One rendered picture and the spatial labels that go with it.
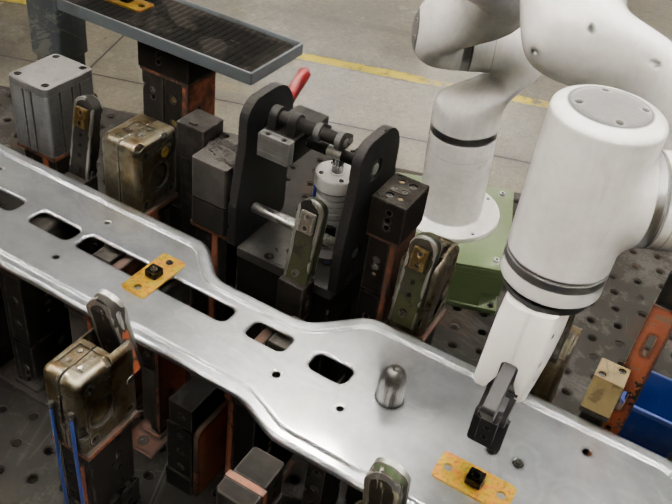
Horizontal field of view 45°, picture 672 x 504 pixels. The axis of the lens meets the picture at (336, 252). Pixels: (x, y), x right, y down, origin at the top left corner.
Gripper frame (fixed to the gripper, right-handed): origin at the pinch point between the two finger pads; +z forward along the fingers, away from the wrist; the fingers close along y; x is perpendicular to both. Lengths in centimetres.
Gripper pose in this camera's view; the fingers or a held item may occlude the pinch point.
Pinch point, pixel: (503, 404)
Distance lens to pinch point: 79.7
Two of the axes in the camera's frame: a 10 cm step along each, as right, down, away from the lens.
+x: 8.6, 3.9, -3.3
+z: -1.1, 7.8, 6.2
